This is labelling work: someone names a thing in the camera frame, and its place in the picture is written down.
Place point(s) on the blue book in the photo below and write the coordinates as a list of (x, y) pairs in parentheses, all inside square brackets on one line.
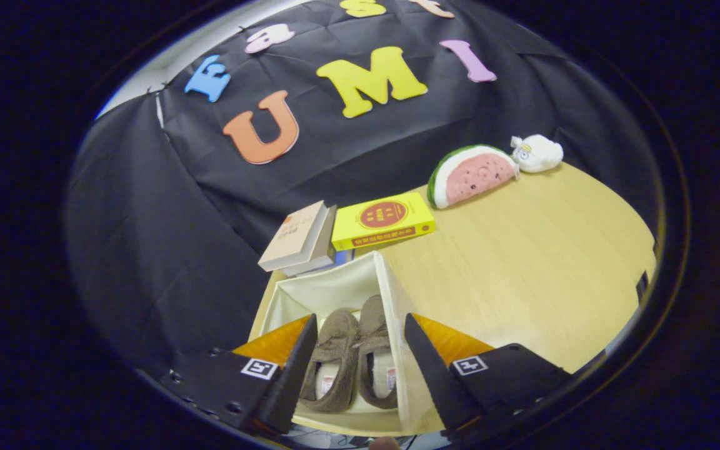
[(342, 257)]

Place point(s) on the cream fabric storage box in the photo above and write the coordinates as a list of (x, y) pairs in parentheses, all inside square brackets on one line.
[(335, 287)]

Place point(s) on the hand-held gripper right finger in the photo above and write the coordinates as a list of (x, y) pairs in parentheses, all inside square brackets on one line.
[(438, 375)]

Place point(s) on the beige book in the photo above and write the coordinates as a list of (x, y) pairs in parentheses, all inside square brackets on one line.
[(294, 237)]

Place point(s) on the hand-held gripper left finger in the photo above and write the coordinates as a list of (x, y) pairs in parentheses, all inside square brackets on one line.
[(288, 372)]

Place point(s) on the white plush toy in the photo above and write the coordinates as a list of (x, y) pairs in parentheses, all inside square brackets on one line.
[(538, 154)]

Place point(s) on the watermelon slice plush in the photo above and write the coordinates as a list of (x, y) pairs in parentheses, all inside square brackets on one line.
[(472, 178)]

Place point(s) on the brown fuzzy shoe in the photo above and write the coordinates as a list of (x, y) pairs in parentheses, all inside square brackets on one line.
[(375, 337), (334, 356)]

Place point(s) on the yellow book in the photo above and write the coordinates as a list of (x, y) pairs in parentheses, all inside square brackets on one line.
[(382, 219)]

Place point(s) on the white book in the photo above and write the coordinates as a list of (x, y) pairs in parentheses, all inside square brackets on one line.
[(325, 250)]

